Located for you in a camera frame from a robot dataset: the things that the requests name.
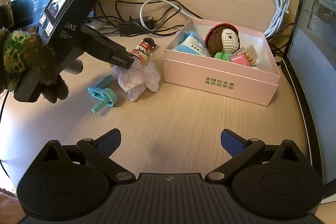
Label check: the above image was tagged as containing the computer case with glass panel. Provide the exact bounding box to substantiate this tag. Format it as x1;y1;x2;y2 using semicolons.
285;0;336;205

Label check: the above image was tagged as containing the person's left hand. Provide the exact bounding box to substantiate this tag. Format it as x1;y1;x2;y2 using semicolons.
0;1;69;104

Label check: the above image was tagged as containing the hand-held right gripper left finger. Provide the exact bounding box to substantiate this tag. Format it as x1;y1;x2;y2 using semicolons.
32;128;136;185

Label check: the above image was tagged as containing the pink floral cloth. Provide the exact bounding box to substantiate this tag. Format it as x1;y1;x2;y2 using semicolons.
113;61;160;102

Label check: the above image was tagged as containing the blue wet wipes packet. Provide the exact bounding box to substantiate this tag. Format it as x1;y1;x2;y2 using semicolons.
173;30;212;58

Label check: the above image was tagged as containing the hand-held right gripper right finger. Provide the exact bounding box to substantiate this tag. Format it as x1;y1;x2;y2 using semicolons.
205;129;311;185

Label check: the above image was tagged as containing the pink cardboard box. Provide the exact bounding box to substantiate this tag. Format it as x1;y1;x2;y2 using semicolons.
163;17;281;106

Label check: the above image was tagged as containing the white power strip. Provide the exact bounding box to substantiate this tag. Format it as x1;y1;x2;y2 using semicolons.
84;19;108;31

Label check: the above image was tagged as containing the pink and yellow plastic toy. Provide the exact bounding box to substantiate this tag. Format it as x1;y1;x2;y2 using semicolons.
230;46;259;67

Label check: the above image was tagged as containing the black power adapter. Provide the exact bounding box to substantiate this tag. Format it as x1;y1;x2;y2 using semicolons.
119;15;156;37

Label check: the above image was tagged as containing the crochet doll with brown hair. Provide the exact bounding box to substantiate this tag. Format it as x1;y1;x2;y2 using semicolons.
205;24;240;60

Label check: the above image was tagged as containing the red and white figure toy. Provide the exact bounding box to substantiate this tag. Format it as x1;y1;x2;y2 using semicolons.
130;37;158;65

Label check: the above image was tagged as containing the black cable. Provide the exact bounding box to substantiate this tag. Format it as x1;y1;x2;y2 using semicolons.
115;0;184;38

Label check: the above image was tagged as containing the teal plastic tool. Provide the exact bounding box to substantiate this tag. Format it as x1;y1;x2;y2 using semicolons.
88;75;118;112

